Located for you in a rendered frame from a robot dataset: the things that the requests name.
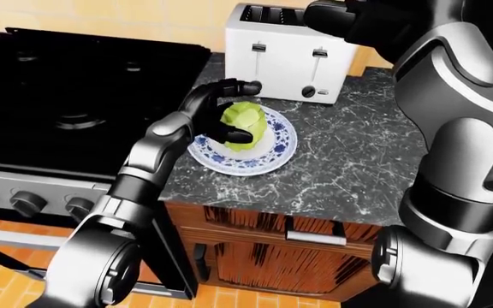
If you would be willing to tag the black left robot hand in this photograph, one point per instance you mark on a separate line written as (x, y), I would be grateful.
(203, 106)

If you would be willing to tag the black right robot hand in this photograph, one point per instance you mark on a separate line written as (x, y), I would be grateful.
(330, 20)

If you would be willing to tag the blue white patterned plate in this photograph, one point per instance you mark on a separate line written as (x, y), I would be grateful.
(272, 144)

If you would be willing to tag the white four-slot toaster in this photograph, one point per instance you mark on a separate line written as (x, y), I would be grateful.
(285, 61)

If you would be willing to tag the black stove cooktop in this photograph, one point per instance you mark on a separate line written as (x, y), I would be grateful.
(71, 106)

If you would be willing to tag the wooden cabinet drawer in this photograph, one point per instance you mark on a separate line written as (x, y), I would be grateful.
(272, 250)

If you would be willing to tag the round black stove knob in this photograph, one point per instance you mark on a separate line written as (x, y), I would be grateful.
(28, 201)
(79, 207)

